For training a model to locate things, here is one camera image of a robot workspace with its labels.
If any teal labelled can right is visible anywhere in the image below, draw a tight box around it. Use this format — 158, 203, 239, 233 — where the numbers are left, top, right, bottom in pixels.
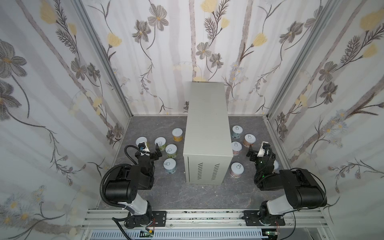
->
232, 125, 243, 139

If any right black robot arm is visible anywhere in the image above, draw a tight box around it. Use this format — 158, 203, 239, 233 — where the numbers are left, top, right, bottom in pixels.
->
244, 143, 327, 226

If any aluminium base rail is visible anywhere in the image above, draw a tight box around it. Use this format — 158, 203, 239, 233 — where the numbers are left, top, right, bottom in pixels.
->
81, 209, 329, 231

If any blue labelled can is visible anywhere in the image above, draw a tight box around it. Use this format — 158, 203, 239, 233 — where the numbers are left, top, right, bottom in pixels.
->
163, 158, 177, 174

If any white slotted cable duct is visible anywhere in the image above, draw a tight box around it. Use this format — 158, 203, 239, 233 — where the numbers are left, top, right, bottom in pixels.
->
89, 229, 269, 240

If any pink white can right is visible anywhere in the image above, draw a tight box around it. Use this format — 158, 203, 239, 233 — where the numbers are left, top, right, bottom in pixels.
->
232, 142, 243, 156

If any orange labelled can right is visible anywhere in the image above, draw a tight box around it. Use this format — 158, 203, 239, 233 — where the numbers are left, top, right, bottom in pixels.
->
243, 134, 256, 148

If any pink labelled can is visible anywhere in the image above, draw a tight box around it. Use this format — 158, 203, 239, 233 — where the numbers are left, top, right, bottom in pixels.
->
230, 162, 244, 179

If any brown labelled can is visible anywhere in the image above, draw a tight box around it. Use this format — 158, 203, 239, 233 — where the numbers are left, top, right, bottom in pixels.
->
273, 160, 280, 174

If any grey metal cabinet counter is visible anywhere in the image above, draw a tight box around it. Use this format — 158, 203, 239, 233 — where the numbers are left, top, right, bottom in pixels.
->
183, 82, 233, 185

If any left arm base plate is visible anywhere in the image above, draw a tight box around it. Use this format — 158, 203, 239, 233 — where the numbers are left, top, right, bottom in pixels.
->
124, 211, 167, 229

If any green white labelled can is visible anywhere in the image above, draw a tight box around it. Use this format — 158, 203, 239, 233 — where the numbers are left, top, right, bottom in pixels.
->
166, 144, 178, 159

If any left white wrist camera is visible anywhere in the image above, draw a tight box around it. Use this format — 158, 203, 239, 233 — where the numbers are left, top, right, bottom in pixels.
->
138, 142, 150, 154

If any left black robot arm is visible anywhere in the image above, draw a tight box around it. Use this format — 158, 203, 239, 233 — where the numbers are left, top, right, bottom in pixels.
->
100, 143, 162, 231

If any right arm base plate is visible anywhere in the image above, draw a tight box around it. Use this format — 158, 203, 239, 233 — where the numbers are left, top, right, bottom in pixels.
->
241, 210, 286, 227

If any orange yellow labelled can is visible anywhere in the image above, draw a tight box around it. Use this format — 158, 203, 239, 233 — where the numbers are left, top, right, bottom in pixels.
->
172, 128, 183, 142

